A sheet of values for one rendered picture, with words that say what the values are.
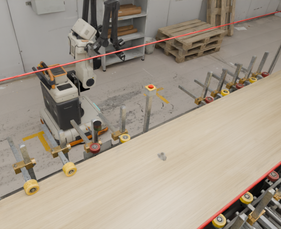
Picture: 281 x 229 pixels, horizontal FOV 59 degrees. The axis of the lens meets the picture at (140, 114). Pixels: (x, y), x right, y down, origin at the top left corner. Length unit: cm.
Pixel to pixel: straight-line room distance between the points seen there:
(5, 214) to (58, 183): 33
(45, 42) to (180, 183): 332
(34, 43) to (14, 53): 33
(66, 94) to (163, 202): 154
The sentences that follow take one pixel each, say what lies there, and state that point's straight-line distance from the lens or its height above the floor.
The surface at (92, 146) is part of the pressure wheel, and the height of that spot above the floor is 90.
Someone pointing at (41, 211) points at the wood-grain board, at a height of 90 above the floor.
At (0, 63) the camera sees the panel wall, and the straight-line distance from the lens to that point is 437.
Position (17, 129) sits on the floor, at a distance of 357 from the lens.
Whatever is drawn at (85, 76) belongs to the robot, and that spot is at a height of 83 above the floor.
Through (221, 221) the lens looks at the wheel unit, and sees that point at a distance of 171.
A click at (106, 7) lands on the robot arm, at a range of 254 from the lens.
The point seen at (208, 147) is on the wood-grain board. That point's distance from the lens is 206.
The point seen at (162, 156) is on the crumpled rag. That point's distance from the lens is 188.
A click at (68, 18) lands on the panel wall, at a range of 442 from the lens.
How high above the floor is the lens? 233
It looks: 40 degrees down
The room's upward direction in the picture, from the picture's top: 6 degrees clockwise
